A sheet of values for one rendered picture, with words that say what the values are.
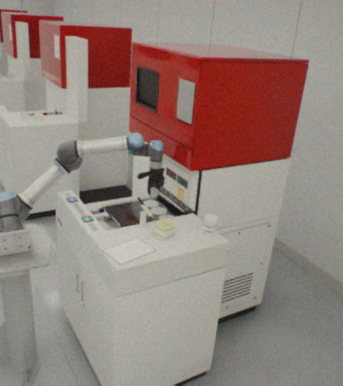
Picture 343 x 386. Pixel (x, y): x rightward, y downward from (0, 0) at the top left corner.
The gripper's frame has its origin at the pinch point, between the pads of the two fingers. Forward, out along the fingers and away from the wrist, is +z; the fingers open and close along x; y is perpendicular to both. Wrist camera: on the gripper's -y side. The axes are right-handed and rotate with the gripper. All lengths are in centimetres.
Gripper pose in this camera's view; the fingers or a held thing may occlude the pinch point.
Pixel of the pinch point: (150, 197)
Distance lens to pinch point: 248.5
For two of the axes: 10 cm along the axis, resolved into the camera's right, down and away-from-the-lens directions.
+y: 9.4, 2.0, -2.7
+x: 3.3, -3.7, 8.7
